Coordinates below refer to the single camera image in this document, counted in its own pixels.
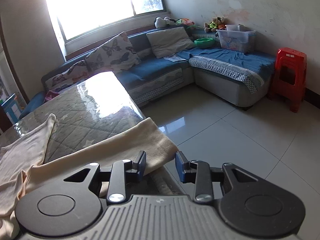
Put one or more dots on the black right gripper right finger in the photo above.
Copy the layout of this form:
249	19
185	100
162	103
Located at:
196	172

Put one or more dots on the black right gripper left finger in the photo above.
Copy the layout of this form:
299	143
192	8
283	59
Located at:
123	172

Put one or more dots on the cream beige garment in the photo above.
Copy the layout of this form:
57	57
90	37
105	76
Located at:
23	169

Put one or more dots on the purple cloth on sofa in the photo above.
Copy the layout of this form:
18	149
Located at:
50	95

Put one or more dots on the blue corner sofa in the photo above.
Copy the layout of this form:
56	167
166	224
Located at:
154	77

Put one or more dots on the small butterfly print cushion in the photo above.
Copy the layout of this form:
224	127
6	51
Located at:
74	74

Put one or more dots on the large butterfly print cushion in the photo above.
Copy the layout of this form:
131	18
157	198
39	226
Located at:
116	55

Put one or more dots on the blue towel on sofa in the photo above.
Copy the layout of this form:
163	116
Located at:
258	62

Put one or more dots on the red plastic stool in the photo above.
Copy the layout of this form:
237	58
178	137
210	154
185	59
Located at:
289	78

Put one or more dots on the blue white box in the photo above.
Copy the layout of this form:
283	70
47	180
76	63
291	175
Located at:
12	108

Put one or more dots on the green plastic basin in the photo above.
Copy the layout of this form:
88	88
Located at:
206	42

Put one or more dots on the grey plain cushion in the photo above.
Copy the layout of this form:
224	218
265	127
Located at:
169	41

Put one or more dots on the clear plastic storage box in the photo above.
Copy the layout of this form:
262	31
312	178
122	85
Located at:
237	38

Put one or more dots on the brown plush toys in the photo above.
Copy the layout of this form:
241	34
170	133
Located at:
216	24

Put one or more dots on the white plush toy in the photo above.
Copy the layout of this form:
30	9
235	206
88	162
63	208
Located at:
164	22

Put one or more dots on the window with metal frame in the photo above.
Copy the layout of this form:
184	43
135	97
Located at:
76	18

